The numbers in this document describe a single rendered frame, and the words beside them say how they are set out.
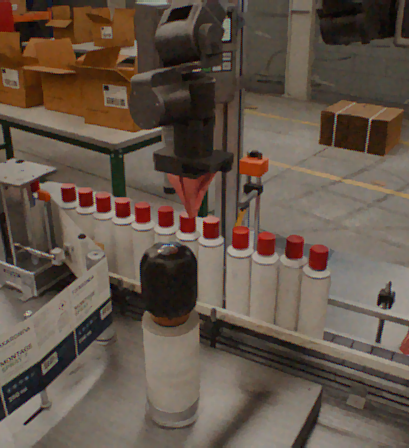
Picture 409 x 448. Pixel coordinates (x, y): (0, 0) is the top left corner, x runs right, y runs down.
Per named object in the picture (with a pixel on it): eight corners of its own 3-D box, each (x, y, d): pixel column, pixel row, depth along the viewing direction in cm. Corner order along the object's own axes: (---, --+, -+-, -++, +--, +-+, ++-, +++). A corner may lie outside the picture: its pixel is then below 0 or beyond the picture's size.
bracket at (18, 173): (-26, 177, 110) (-27, 172, 110) (13, 161, 119) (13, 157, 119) (19, 188, 104) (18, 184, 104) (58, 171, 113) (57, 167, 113)
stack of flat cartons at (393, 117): (316, 144, 499) (319, 110, 485) (337, 130, 540) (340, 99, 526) (384, 157, 468) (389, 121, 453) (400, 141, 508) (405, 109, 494)
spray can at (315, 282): (292, 346, 101) (301, 252, 92) (298, 330, 105) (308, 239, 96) (319, 352, 99) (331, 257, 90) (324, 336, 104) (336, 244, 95)
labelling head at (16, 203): (-7, 280, 121) (-28, 175, 110) (33, 256, 131) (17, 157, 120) (36, 297, 115) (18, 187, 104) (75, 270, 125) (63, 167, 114)
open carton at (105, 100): (66, 127, 271) (59, 52, 254) (130, 106, 309) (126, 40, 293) (124, 139, 252) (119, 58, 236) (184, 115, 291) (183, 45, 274)
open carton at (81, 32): (45, 43, 566) (41, 7, 549) (80, 38, 603) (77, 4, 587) (67, 46, 547) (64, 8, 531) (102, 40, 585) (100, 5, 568)
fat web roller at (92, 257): (88, 340, 102) (77, 256, 94) (102, 328, 106) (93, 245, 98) (106, 348, 101) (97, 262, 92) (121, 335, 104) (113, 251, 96)
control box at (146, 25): (138, 101, 106) (133, 1, 98) (214, 93, 113) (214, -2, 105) (156, 112, 98) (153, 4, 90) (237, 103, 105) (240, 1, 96)
